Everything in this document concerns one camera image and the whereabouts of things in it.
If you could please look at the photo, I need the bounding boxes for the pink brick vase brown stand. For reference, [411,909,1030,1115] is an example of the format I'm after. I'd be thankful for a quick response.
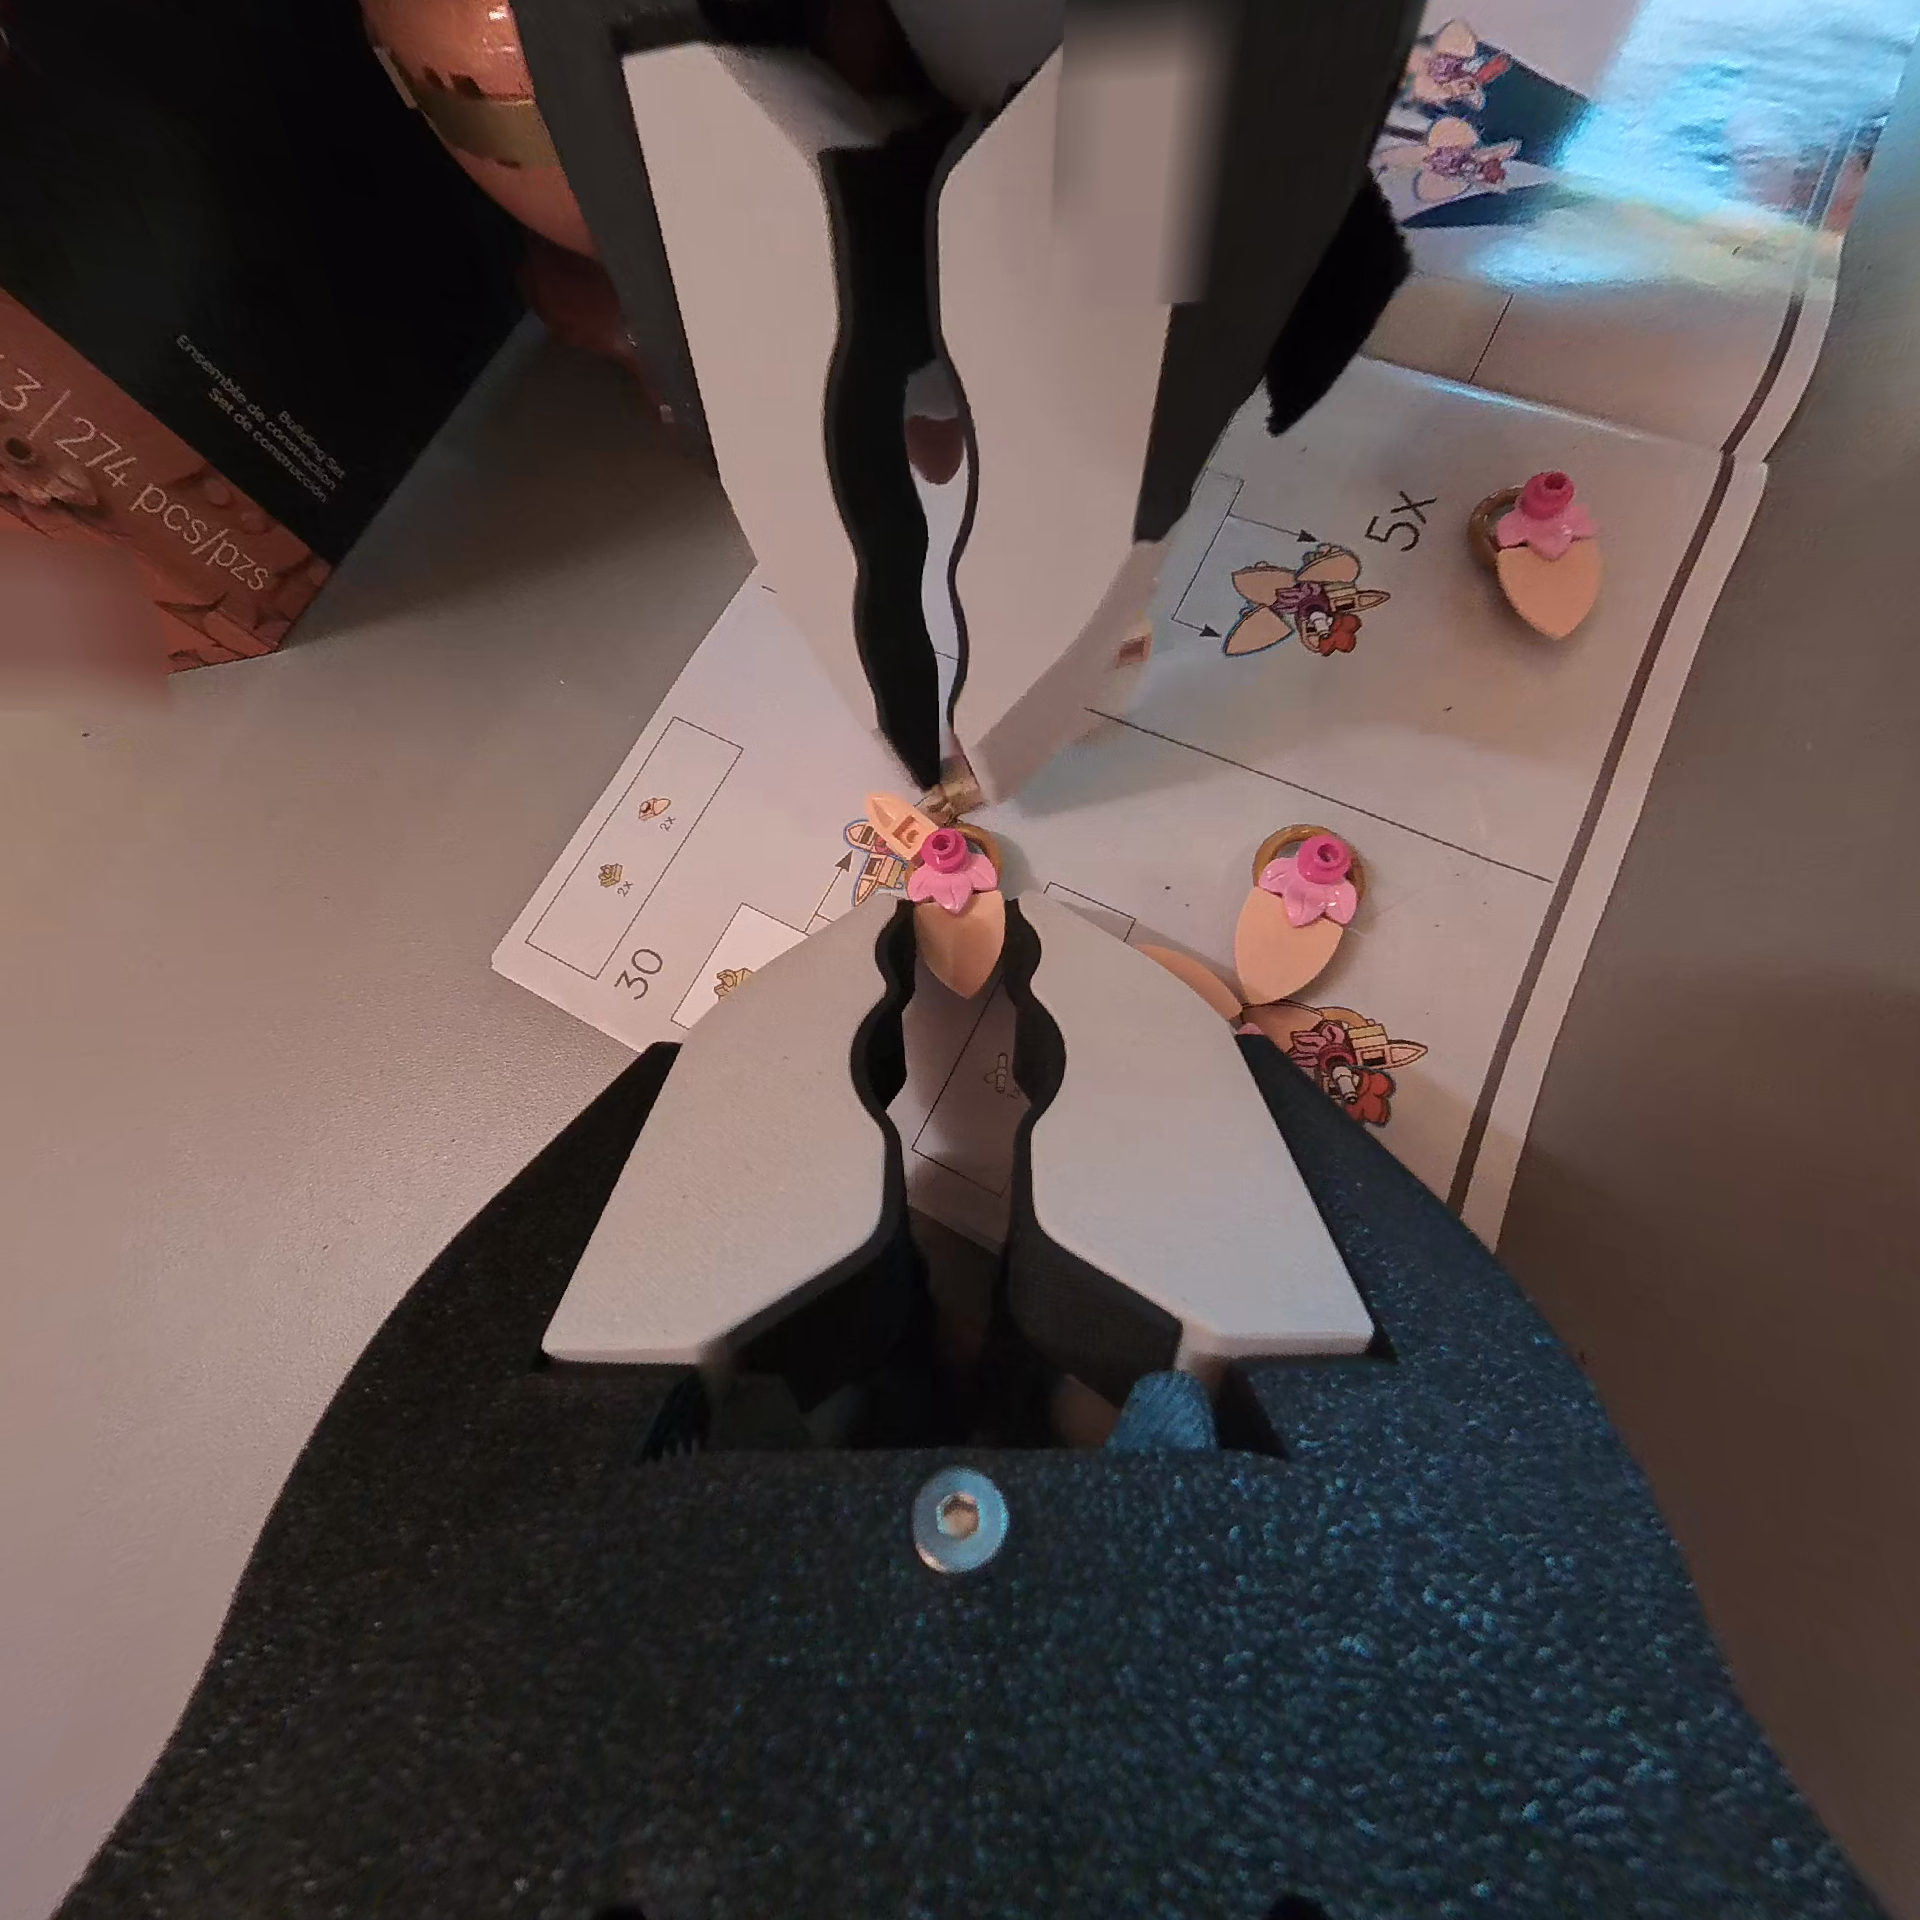
[357,0,670,430]

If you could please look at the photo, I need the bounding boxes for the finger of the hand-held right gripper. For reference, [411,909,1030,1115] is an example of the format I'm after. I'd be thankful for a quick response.
[619,41,961,758]
[929,52,1179,798]

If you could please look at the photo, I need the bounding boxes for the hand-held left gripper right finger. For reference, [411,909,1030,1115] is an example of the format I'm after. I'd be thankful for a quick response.
[1000,893,1379,1427]

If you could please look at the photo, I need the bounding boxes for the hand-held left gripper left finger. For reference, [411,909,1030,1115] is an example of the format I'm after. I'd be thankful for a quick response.
[540,903,923,1427]

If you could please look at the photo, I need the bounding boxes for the black building set box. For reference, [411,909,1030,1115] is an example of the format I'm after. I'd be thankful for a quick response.
[0,0,518,681]

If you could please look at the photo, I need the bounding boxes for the grey desk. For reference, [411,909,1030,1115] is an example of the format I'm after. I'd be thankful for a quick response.
[0,76,1920,1920]

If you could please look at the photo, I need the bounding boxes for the white instruction booklet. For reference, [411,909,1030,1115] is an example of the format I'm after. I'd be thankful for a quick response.
[495,0,1883,1249]

